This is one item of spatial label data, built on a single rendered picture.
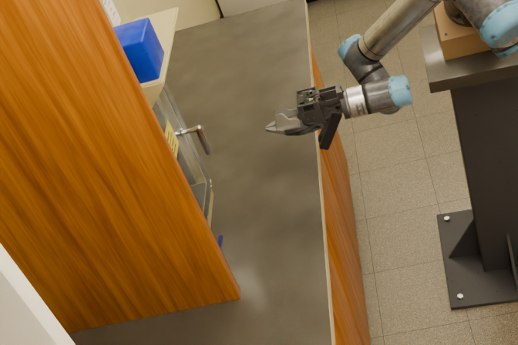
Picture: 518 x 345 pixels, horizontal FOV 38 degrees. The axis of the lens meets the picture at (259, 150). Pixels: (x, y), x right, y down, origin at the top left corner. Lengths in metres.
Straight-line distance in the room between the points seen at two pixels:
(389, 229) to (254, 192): 1.20
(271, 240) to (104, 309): 0.44
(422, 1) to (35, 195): 0.95
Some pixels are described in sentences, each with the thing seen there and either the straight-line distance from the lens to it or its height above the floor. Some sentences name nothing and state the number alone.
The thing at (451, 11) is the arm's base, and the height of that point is 1.10.
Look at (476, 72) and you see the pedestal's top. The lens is 2.24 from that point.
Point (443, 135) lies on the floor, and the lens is 3.53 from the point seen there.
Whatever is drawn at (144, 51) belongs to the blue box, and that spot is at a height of 1.58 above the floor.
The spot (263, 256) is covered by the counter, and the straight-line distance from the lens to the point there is 1.85.
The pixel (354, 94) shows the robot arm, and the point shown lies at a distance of 1.80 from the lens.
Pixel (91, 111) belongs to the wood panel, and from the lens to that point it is 1.45.
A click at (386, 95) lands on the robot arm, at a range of 1.79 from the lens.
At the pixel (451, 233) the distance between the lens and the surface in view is 3.05.
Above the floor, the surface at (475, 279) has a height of 0.02.
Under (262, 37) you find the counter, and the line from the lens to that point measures 2.71.
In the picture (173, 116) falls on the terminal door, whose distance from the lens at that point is 1.85.
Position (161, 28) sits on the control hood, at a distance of 1.69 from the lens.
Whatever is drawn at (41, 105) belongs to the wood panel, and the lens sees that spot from 1.47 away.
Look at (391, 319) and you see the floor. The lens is 2.84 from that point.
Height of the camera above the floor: 2.21
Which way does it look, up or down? 36 degrees down
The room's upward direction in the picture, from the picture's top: 22 degrees counter-clockwise
